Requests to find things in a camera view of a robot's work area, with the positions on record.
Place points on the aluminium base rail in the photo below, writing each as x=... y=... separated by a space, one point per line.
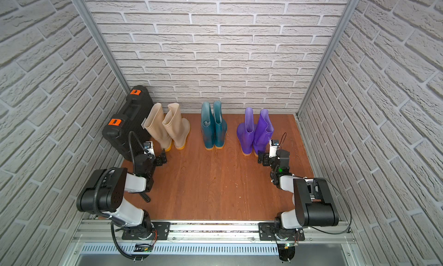
x=186 y=232

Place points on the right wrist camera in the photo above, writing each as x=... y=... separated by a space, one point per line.
x=273 y=147

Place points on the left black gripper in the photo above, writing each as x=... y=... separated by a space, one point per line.
x=158 y=159

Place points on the purple rain boot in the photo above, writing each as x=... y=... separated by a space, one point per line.
x=263 y=133
x=245 y=132

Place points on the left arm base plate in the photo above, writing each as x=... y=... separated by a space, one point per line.
x=155 y=230

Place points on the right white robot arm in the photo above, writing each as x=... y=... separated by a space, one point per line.
x=312 y=200

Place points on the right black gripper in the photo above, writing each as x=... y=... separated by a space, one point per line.
x=267 y=159

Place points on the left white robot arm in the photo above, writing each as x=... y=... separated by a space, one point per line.
x=103 y=195

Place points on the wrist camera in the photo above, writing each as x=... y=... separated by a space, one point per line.
x=148 y=147
x=273 y=147

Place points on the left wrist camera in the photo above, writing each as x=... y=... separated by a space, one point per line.
x=148 y=147

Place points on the beige rain boot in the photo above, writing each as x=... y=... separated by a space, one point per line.
x=176 y=126
x=154 y=125

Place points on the teal rain boot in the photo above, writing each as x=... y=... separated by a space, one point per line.
x=220 y=125
x=207 y=126

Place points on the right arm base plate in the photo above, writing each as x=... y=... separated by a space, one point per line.
x=268 y=232

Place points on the black plastic tool case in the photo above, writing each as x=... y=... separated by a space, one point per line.
x=136 y=109

